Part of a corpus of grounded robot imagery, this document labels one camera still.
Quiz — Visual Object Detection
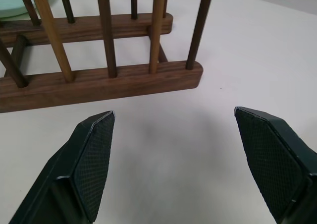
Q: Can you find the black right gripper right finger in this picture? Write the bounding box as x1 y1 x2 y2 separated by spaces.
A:
233 106 317 224

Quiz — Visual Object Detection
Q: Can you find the green plate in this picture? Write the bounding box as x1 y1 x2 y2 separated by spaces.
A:
0 0 61 20

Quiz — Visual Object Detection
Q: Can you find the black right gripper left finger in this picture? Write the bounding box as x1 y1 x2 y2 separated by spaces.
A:
8 110 116 224

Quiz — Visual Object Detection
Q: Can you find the wooden dish rack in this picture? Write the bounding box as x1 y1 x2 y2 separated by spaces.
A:
0 0 215 114

